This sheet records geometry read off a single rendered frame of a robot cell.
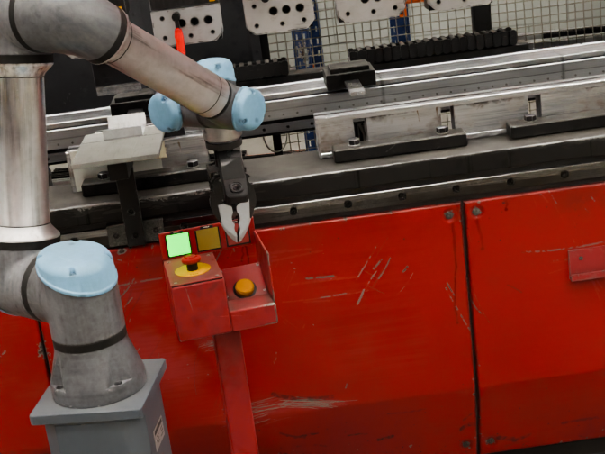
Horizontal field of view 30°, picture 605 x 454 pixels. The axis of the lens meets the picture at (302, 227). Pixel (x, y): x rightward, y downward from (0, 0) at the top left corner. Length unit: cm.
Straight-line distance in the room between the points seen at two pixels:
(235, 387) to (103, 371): 63
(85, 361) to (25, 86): 43
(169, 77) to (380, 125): 84
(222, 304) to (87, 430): 53
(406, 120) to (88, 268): 107
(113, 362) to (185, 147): 89
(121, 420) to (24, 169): 42
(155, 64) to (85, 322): 42
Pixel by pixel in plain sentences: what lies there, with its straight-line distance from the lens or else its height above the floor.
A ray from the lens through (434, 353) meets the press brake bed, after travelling 264.
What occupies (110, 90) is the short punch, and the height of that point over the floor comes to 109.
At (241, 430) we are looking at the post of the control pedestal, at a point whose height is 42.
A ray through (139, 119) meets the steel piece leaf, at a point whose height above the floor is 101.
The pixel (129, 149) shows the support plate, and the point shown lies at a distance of 238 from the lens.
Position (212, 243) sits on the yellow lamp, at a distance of 234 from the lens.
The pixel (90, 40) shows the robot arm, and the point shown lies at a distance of 174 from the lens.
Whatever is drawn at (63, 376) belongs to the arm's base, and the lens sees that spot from 180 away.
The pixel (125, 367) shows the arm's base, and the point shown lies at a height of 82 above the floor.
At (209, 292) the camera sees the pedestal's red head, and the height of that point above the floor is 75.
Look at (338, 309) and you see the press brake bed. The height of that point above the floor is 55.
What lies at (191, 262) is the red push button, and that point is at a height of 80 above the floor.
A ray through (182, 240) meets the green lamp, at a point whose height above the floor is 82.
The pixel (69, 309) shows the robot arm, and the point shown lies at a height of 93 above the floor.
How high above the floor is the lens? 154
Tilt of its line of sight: 18 degrees down
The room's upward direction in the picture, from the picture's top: 7 degrees counter-clockwise
